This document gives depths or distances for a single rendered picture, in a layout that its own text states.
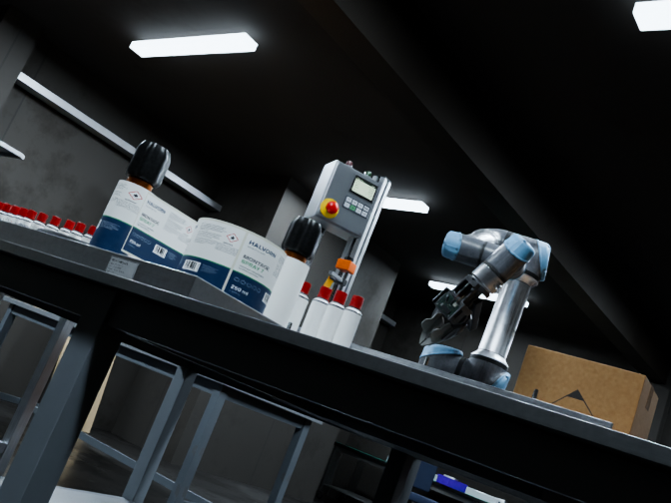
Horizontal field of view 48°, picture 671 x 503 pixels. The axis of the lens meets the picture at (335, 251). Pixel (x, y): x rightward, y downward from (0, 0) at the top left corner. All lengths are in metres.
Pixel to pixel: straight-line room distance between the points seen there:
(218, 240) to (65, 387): 0.40
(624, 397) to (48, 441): 1.31
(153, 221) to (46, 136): 5.00
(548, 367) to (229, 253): 0.93
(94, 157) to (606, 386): 5.60
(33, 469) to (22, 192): 5.38
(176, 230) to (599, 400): 1.11
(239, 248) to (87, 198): 5.48
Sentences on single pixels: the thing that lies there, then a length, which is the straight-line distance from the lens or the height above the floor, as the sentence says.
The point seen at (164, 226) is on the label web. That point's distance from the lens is 1.78.
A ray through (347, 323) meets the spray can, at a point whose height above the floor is 1.00.
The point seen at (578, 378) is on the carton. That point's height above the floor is 1.07.
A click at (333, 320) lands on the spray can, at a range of 2.04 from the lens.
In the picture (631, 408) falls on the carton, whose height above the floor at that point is 1.03.
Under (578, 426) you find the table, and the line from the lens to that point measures 0.90.
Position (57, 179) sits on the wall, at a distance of 6.79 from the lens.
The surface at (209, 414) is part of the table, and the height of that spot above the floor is 0.60.
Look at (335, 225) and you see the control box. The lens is 2.24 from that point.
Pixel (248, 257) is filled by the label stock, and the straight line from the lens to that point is 1.50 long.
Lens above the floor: 0.71
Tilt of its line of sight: 13 degrees up
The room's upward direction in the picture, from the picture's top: 22 degrees clockwise
